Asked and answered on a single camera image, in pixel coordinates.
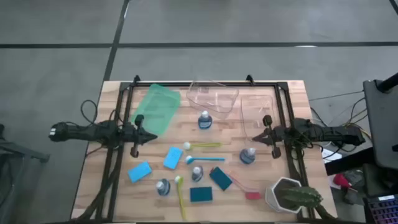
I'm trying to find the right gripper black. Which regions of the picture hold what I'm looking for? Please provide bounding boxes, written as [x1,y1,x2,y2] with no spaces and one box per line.
[251,114,293,159]

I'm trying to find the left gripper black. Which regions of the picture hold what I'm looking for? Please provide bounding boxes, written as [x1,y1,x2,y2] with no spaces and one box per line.
[123,114,158,158]

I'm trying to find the blue dish soap bottle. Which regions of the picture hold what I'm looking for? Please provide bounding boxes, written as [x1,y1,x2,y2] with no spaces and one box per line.
[191,166,205,183]
[155,179,171,197]
[197,110,213,130]
[239,147,257,166]

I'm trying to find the blue scrub sponge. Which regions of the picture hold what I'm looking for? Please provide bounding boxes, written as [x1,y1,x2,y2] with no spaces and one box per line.
[190,186,213,203]
[163,146,184,170]
[127,160,153,184]
[208,166,233,192]

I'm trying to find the yellow-green dish brush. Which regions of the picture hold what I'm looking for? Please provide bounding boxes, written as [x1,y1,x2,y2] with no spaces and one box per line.
[182,141,223,151]
[174,175,187,221]

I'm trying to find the red dish brush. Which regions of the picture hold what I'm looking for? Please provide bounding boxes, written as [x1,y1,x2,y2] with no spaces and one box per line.
[210,167,262,201]

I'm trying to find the blue dish brush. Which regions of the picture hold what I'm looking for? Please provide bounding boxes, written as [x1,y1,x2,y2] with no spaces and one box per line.
[185,155,226,166]

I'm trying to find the green translucent plastic tray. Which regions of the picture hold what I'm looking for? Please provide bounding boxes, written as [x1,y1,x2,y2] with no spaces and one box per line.
[130,83,182,136]

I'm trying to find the narrow clear plastic bin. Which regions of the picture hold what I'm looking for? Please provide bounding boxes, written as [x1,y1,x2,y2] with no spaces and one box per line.
[239,94,279,147]

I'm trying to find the white hexagonal plant pot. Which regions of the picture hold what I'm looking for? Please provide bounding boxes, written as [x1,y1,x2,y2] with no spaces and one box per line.
[264,176,307,214]

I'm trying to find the wide clear plastic bin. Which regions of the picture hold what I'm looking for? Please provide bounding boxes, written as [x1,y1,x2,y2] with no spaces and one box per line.
[185,80,239,121]

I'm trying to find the white paper sheet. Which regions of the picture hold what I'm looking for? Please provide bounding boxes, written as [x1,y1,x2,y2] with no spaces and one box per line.
[321,148,343,163]

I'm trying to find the green cactus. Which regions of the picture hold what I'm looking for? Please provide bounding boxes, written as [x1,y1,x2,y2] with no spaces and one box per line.
[281,185,324,208]

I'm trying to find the red plastic object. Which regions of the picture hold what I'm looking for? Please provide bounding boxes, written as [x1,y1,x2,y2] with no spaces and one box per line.
[333,173,352,189]

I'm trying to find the grey fabric item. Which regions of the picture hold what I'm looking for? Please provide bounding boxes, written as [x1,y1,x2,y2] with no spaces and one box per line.
[343,169,366,205]

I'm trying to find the laptop with backlit keyboard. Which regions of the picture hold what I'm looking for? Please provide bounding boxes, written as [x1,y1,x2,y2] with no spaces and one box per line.
[363,193,398,224]

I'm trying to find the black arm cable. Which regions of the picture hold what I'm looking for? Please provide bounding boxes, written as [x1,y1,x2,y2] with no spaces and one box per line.
[284,119,315,156]
[80,99,99,125]

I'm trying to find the black aluminium table frame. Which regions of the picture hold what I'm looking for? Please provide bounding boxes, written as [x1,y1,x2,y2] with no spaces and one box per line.
[73,74,340,222]

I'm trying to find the black and yellow cables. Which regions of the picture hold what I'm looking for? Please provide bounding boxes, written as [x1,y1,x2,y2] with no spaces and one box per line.
[309,90,373,150]

